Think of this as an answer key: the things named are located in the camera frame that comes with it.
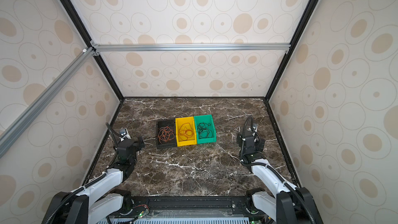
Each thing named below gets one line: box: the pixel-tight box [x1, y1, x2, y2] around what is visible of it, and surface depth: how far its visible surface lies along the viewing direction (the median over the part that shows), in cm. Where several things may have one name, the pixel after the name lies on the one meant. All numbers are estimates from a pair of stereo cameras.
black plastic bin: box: [155, 118, 177, 150], surface depth 99 cm
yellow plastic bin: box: [175, 116, 197, 147], surface depth 99 cm
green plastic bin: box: [193, 114, 217, 145], surface depth 99 cm
